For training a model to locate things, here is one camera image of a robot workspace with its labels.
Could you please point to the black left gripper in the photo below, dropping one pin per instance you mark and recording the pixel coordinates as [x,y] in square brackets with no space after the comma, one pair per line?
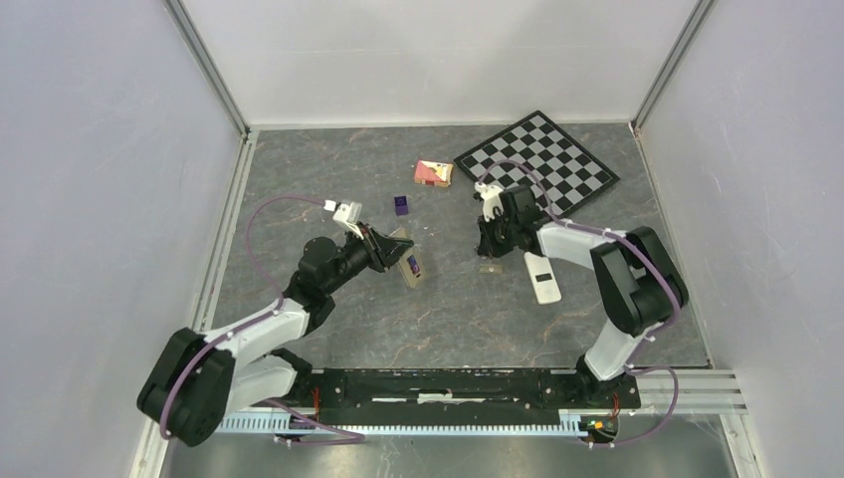
[382,250]

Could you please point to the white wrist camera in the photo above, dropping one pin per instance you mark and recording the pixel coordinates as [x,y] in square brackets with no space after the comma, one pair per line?
[490,196]
[345,215]

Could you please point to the black and white chessboard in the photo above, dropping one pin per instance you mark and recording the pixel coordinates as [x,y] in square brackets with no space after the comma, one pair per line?
[537,152]

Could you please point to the purple battery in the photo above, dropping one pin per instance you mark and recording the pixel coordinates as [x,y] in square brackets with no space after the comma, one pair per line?
[414,266]

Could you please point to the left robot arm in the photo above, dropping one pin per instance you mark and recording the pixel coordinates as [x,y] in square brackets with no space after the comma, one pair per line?
[199,379]

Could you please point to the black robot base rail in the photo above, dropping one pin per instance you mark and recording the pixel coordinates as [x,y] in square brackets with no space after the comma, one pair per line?
[348,405]

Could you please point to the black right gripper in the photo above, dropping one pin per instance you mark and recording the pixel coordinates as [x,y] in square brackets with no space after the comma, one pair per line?
[488,246]

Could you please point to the red and white remote control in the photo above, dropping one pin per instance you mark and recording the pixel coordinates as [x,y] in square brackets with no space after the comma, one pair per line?
[542,278]

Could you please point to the purple plastic block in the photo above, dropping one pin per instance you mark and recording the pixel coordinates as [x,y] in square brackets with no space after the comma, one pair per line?
[401,206]

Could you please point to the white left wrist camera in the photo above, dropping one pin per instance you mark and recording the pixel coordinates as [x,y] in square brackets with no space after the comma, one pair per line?
[345,215]

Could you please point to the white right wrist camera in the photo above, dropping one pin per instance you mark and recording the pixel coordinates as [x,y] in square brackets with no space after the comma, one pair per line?
[490,196]

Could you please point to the red playing card box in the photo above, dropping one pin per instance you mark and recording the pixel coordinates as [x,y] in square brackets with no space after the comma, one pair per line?
[433,173]

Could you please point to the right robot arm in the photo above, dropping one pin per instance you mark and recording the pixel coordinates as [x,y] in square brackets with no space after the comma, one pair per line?
[640,287]

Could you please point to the beige battery cover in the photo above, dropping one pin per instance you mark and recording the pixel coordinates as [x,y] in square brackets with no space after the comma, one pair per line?
[491,269]

